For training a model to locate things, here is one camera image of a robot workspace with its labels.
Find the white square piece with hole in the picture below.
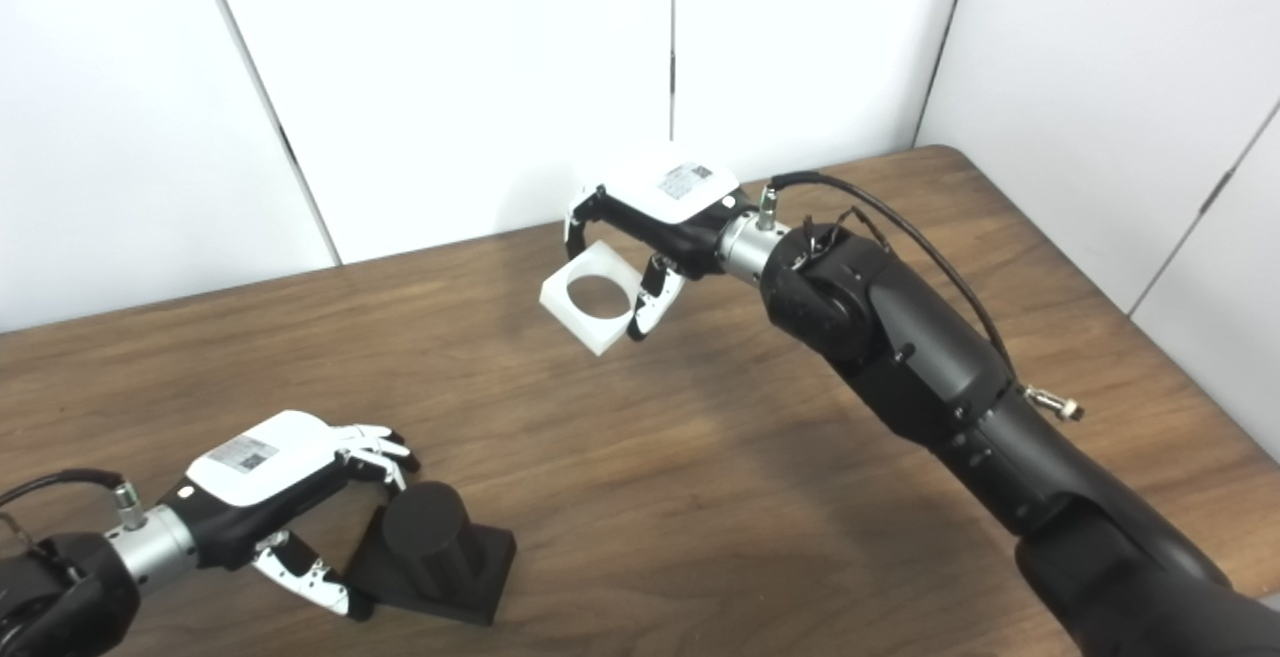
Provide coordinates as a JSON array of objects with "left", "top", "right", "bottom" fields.
[{"left": 540, "top": 240, "right": 641, "bottom": 357}]

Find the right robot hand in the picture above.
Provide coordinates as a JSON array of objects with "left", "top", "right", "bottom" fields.
[{"left": 563, "top": 159, "right": 758, "bottom": 343}]

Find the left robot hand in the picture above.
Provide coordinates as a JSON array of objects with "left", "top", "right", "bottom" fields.
[{"left": 160, "top": 410, "right": 421, "bottom": 623}]

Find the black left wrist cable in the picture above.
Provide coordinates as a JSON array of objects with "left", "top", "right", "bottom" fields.
[{"left": 0, "top": 468, "right": 146, "bottom": 535}]

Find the black peg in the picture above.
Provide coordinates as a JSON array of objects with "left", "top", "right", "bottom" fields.
[{"left": 343, "top": 480, "right": 518, "bottom": 627}]

